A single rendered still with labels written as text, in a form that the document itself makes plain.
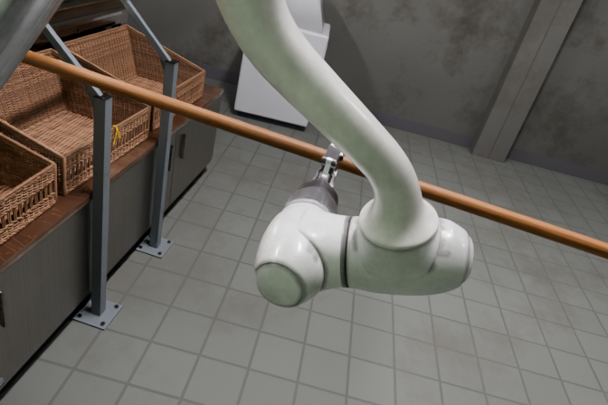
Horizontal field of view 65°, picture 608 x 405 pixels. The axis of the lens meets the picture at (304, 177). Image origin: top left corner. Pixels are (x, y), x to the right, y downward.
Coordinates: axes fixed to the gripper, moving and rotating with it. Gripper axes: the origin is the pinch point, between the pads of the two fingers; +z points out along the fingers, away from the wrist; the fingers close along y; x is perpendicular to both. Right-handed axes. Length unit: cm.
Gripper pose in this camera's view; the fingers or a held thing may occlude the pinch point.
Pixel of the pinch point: (333, 160)
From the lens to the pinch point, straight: 98.3
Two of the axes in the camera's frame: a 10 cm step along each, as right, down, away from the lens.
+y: -2.2, 8.5, 4.8
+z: 2.2, -4.3, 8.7
